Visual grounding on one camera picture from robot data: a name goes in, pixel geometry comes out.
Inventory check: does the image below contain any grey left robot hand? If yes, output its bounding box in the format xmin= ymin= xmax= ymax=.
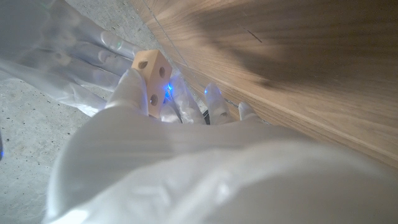
xmin=42 ymin=67 xmax=398 ymax=224

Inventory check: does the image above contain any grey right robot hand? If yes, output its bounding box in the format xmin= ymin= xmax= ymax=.
xmin=0 ymin=0 xmax=142 ymax=118

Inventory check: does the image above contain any small wooden block with holes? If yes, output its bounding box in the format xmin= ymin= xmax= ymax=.
xmin=131 ymin=49 xmax=173 ymax=119

